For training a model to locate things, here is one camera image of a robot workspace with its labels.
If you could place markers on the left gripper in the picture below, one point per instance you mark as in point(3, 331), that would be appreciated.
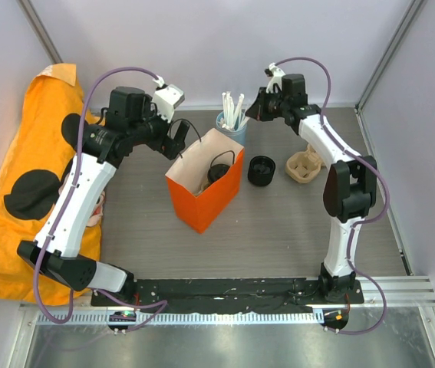
point(167, 146)

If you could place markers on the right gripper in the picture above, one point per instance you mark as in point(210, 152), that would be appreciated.
point(258, 110)

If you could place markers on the black plastic cup lid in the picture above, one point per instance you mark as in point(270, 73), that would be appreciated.
point(216, 172)

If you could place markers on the orange paper bag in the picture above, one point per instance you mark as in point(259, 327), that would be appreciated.
point(205, 179)

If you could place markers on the brown pulp cup carrier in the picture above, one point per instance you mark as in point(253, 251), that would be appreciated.
point(304, 166)

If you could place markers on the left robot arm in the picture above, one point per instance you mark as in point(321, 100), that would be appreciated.
point(132, 118)

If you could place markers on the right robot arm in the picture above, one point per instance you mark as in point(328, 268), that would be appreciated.
point(351, 187)

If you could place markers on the white wrapped straws bundle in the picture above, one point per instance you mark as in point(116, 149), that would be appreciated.
point(234, 112)

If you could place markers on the light blue tin cup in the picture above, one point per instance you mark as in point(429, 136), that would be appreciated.
point(237, 135)

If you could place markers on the pulp carrier inside bag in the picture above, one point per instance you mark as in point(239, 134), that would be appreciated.
point(203, 187)

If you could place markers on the orange cartoon mouse cloth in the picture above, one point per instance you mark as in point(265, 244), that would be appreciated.
point(34, 170)

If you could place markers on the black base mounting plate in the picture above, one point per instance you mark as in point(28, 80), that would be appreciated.
point(238, 295)

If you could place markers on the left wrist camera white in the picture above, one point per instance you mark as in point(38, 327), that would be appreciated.
point(167, 97)

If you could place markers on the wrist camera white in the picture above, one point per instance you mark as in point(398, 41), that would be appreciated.
point(275, 74)
point(167, 97)

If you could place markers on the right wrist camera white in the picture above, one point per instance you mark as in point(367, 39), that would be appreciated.
point(275, 74)

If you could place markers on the slotted aluminium rail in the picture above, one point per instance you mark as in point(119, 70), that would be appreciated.
point(125, 317)

